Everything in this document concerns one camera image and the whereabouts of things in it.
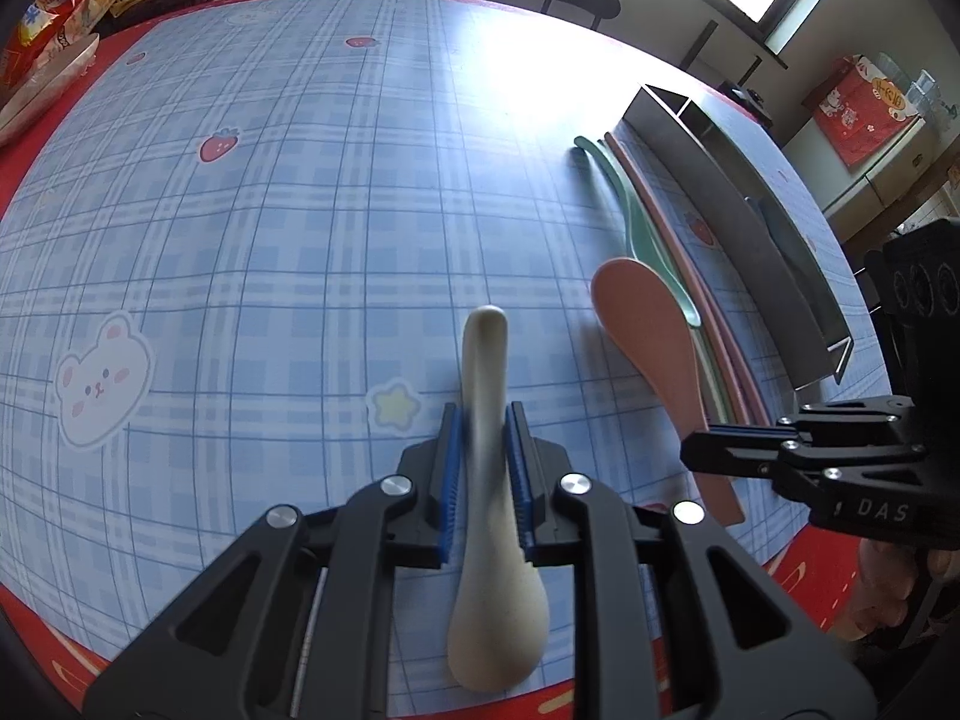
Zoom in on person's right hand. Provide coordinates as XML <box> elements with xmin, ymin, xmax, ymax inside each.
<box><xmin>836</xmin><ymin>538</ymin><xmax>920</xmax><ymax>642</ymax></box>

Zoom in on pink spoon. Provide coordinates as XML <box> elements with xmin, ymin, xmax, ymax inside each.
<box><xmin>590</xmin><ymin>258</ymin><xmax>746</xmax><ymax>526</ymax></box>

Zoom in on small black device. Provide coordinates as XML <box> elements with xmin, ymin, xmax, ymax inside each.
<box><xmin>731</xmin><ymin>86</ymin><xmax>775</xmax><ymax>128</ymax></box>

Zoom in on blue plaid tablecloth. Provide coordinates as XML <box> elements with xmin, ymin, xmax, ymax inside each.
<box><xmin>0</xmin><ymin>0</ymin><xmax>893</xmax><ymax>720</ymax></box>

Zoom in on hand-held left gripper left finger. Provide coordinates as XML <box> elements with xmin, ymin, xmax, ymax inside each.
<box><xmin>82</xmin><ymin>403</ymin><xmax>462</xmax><ymax>720</ymax></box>

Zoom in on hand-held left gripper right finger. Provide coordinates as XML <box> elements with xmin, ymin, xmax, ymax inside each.
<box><xmin>506</xmin><ymin>401</ymin><xmax>878</xmax><ymax>720</ymax></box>

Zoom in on green spoon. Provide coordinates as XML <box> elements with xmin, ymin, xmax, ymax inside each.
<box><xmin>574</xmin><ymin>135</ymin><xmax>703</xmax><ymax>329</ymax></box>

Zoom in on clear plastic containers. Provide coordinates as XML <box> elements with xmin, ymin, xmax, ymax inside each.
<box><xmin>874</xmin><ymin>52</ymin><xmax>960</xmax><ymax>132</ymax></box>

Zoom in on beige spoon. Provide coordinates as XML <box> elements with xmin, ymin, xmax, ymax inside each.
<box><xmin>448</xmin><ymin>305</ymin><xmax>550</xmax><ymax>692</ymax></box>

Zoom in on white cabinet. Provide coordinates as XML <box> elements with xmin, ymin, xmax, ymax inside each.
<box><xmin>780</xmin><ymin>112</ymin><xmax>960</xmax><ymax>241</ymax></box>

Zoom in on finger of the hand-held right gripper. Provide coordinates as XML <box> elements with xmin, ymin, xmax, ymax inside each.
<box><xmin>780</xmin><ymin>399</ymin><xmax>912</xmax><ymax>443</ymax></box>
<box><xmin>680</xmin><ymin>427</ymin><xmax>960</xmax><ymax>533</ymax></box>

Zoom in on red snack packet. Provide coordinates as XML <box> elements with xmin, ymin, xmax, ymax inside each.
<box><xmin>0</xmin><ymin>0</ymin><xmax>102</xmax><ymax>91</ymax></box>

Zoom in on red printed bag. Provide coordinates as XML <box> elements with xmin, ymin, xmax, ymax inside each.
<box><xmin>802</xmin><ymin>54</ymin><xmax>923</xmax><ymax>167</ymax></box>

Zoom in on metal utensil tray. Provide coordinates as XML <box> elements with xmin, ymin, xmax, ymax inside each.
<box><xmin>619</xmin><ymin>82</ymin><xmax>856</xmax><ymax>391</ymax></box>

